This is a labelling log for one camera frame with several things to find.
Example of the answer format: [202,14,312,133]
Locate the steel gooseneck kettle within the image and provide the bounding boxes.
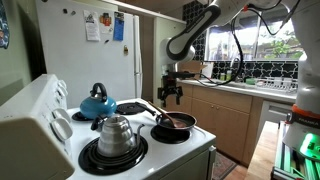
[90,114,146,158]

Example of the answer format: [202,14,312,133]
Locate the white dish rack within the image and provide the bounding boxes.
[254,76,299,94]

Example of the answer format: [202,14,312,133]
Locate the white refrigerator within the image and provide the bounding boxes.
[34,0,144,109]

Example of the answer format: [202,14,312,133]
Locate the paper with orange print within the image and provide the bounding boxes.
[99,12,114,34]

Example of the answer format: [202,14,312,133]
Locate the brown wooden kitchen cabinets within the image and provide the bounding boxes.
[166,83,264,168]

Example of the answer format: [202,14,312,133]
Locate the wooden spoon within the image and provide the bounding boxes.
[146,99,188,129]

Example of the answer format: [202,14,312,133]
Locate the blue wall art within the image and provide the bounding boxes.
[0,0,10,50]

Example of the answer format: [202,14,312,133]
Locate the patterned floor rug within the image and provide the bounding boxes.
[211,151,238,180]

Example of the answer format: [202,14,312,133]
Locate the white electric stove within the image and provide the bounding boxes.
[0,73,218,180]

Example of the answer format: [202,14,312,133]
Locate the blue tea kettle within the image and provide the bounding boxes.
[79,82,118,120]

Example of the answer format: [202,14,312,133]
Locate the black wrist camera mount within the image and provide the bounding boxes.
[166,70,197,80]

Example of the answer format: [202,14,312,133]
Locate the grey dishwasher front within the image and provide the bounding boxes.
[256,99,294,141]

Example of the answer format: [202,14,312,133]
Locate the grey kitchen counter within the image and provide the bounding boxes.
[178,78,298,104]

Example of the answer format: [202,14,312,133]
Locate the black coil burner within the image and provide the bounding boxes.
[78,134,149,176]
[115,102,148,116]
[150,124,192,145]
[71,111,93,122]

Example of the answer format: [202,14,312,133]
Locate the cardboard box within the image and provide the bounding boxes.
[178,60,208,80]

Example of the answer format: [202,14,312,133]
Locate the black frying pan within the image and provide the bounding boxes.
[134,101,198,132]

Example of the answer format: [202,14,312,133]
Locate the kitchen window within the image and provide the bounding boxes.
[203,14,305,63]

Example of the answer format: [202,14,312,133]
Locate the blue paper sheet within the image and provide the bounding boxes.
[113,11,125,42]

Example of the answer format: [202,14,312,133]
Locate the white paper note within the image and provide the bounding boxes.
[83,9,101,42]

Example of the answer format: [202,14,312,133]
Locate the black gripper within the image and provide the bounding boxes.
[157,75,184,108]

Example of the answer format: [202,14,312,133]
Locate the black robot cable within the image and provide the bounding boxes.
[196,0,301,88]

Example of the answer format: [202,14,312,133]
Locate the aluminium frame rail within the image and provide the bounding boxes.
[271,121,320,180]

